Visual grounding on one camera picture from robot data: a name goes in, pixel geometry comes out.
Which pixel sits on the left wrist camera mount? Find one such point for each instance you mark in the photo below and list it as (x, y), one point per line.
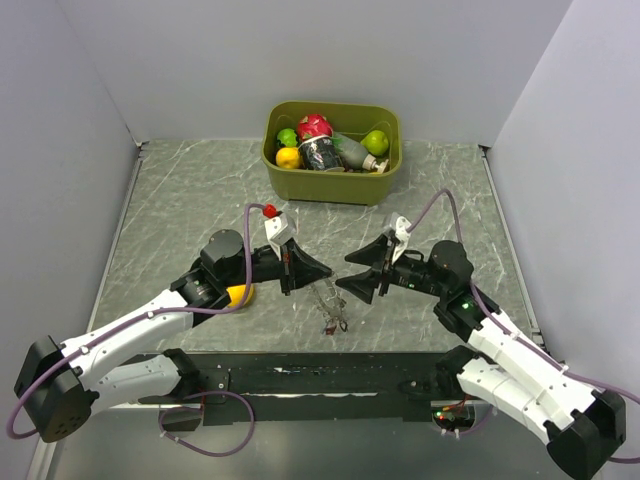
(279, 227)

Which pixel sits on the olive green plastic bin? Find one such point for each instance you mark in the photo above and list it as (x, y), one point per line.
(352, 120)

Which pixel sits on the red dragon fruit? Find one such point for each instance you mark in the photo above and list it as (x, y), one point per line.
(313, 125)

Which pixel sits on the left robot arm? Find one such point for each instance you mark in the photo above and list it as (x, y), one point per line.
(61, 385)

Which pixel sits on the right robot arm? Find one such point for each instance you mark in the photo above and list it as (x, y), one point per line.
(580, 424)

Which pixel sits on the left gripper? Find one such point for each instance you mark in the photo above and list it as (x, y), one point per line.
(303, 269)

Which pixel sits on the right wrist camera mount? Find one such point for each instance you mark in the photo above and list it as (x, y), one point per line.
(396, 229)

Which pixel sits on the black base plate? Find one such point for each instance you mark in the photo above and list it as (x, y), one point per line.
(308, 386)

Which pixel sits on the black can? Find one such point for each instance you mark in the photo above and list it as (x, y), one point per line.
(319, 154)

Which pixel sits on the green pepper toy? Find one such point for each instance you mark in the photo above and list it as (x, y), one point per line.
(287, 138)

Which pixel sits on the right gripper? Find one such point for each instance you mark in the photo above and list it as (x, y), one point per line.
(373, 254)

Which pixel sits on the yellow lemon in bin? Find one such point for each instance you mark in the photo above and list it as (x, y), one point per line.
(289, 158)

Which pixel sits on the yellow lemon on table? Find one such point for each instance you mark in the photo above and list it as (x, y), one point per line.
(240, 296)

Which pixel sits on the grey pump bottle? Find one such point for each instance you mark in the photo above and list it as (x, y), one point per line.
(356, 156)

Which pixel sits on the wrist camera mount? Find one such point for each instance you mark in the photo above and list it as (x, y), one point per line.
(279, 227)
(396, 229)

